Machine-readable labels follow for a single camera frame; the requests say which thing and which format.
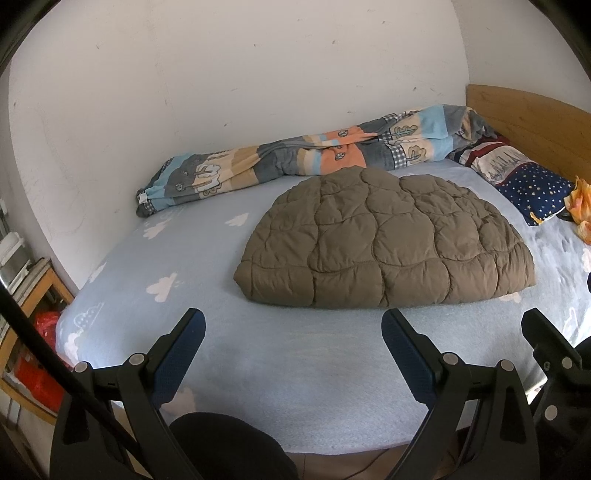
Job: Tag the olive quilted hooded jacket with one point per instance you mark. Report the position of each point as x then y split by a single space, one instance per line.
383 240

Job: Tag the person's black trousers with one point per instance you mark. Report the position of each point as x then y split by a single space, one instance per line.
231 447

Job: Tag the stack of books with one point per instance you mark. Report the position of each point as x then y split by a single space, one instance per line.
25 279

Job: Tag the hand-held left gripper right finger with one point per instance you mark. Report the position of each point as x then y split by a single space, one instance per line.
408 355

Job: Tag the red plastic bag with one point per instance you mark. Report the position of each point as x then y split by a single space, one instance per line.
48 330

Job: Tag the light blue cloud bedsheet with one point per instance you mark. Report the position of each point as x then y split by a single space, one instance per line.
277 360

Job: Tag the navy star pillow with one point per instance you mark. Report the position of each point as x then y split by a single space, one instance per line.
535 191

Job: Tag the wooden shelf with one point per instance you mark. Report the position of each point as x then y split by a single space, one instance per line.
46 286

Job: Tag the red striped pillow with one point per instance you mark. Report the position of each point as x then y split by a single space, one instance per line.
489 159

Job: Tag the orange yellow cloth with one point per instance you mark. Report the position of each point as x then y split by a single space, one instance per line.
581 203

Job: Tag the wooden headboard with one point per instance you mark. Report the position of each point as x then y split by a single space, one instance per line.
531 120

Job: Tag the rolled patterned quilt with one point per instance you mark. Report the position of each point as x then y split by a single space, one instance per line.
286 157

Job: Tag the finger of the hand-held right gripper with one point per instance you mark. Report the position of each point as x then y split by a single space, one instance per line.
549 337

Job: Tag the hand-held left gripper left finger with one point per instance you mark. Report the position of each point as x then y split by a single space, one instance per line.
180 355

